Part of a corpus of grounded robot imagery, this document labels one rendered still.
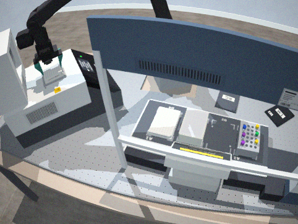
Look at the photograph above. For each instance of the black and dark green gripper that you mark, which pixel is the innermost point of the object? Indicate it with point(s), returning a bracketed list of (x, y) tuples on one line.
[(57, 53)]

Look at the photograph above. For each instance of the white benchtop lab instrument with lid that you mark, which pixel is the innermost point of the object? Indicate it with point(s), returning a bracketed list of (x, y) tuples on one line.
[(35, 111)]

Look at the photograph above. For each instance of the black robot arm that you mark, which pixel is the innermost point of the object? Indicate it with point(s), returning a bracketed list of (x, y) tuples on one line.
[(38, 17)]

